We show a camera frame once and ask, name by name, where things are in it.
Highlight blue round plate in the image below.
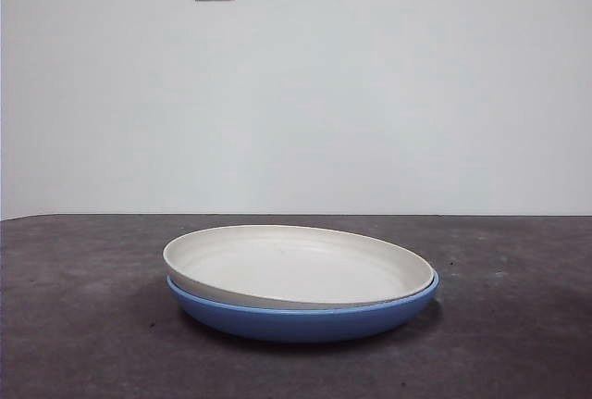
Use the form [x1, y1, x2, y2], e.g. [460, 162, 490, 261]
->
[166, 271, 439, 343]

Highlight white round plate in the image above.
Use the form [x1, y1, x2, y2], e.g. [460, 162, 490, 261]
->
[162, 224, 436, 310]

